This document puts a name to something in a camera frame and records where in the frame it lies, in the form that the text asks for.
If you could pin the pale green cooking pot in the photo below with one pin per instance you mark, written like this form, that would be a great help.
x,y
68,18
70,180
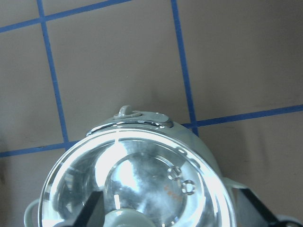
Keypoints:
x,y
201,146

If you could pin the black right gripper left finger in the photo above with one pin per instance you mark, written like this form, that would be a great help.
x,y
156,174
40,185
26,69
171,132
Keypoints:
x,y
93,212

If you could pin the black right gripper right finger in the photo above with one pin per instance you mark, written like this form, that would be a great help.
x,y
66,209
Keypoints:
x,y
252,212

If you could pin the glass pot lid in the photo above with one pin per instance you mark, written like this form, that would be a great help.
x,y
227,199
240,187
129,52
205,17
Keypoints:
x,y
146,170

